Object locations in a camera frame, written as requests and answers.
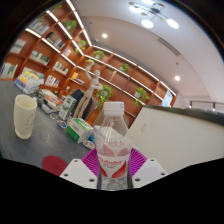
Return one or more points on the clear plastic water bottle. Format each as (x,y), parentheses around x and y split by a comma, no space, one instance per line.
(113,156)

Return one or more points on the stack of magazines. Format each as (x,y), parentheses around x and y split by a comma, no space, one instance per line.
(50,101)

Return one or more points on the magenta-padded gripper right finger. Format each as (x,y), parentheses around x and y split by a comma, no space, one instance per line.
(150,170)

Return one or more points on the white counter with dark top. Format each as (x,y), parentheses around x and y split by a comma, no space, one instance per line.
(180,140)

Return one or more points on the white ceramic cup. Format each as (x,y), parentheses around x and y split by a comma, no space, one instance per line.
(24,116)

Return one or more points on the ceiling air vent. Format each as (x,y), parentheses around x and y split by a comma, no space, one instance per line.
(169,46)

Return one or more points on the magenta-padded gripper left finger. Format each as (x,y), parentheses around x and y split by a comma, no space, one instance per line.
(77,171)

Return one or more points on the black metal rail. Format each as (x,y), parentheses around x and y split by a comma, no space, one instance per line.
(206,103)

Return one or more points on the wooden artist mannequin figure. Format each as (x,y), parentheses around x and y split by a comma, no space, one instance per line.
(89,90)

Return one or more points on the flat round red coaster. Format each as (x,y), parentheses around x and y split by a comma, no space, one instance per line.
(52,164)

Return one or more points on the round recessed ceiling light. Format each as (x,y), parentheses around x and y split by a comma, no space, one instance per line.
(104,35)
(177,78)

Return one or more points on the multi-globe ceiling lamp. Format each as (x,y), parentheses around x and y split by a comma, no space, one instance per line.
(147,22)

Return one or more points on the stack of white books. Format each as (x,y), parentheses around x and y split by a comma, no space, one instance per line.
(78,129)

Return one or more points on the dark office chair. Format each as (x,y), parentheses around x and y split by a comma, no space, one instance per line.
(77,96)

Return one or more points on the green and white carton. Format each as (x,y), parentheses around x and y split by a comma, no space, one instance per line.
(67,107)

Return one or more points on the wooden wall shelf unit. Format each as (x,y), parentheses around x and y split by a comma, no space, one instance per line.
(43,46)

